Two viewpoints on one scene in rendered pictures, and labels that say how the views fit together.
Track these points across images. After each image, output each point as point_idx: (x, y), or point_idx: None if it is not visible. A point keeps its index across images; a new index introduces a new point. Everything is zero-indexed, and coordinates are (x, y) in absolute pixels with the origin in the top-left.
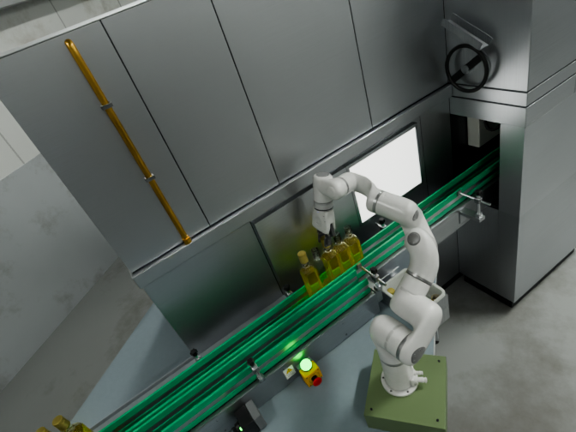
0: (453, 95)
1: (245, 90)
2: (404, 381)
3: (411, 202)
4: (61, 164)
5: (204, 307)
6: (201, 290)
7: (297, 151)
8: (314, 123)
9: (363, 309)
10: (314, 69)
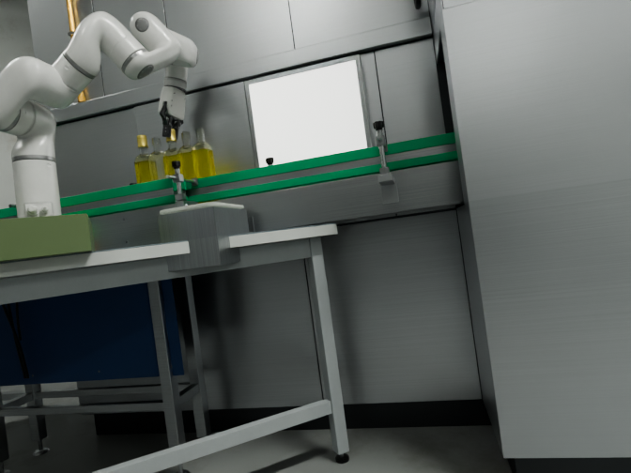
0: (433, 31)
1: None
2: (17, 197)
3: (145, 11)
4: (33, 9)
5: (78, 180)
6: (81, 160)
7: (198, 51)
8: (221, 25)
9: (153, 218)
10: None
